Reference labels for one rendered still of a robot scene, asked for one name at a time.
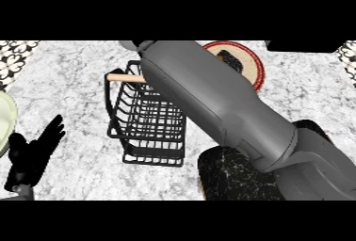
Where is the black appliance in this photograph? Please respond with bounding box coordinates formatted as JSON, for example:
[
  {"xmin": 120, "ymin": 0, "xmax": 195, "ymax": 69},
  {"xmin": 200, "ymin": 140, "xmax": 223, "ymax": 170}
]
[{"xmin": 265, "ymin": 40, "xmax": 349, "ymax": 54}]

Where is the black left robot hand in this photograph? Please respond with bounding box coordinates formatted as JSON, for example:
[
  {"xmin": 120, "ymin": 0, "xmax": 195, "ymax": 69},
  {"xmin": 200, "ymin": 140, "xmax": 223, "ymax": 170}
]
[{"xmin": 3, "ymin": 114, "xmax": 67, "ymax": 193}]

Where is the round beige red-rimmed placemat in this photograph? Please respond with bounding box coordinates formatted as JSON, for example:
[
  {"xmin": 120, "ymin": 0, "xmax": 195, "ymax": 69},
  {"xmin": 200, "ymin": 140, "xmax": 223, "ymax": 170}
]
[{"xmin": 203, "ymin": 40, "xmax": 268, "ymax": 93}]

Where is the pale green plate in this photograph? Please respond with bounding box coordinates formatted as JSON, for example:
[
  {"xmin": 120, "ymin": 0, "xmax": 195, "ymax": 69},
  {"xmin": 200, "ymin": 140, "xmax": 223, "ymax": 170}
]
[{"xmin": 0, "ymin": 90, "xmax": 20, "ymax": 158}]

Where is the dark purple eggplant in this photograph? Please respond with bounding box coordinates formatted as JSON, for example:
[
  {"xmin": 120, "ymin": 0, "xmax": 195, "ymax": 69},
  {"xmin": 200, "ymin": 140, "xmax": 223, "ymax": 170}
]
[{"xmin": 216, "ymin": 49, "xmax": 246, "ymax": 74}]

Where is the black wire tiered basket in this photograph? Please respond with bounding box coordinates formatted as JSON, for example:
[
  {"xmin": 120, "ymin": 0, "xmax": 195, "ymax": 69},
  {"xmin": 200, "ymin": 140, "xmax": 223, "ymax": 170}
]
[{"xmin": 104, "ymin": 59, "xmax": 188, "ymax": 169}]

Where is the black speckled tray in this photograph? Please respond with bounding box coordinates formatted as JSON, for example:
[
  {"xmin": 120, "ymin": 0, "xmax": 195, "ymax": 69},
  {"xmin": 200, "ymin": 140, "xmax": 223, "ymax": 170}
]
[{"xmin": 198, "ymin": 119, "xmax": 334, "ymax": 201}]

